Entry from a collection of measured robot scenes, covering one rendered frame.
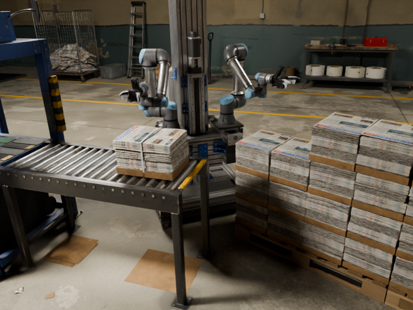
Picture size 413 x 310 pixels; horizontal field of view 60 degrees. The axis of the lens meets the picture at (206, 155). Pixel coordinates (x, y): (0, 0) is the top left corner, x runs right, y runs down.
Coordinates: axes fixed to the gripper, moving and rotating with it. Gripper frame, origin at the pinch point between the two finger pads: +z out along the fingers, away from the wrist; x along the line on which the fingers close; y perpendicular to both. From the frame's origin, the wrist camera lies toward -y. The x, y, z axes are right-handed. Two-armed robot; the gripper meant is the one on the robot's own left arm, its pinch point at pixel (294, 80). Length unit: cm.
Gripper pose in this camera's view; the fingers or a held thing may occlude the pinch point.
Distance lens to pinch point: 280.0
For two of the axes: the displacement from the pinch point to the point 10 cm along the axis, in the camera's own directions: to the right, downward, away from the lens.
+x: -7.1, 4.1, -5.8
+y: 1.2, 8.8, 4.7
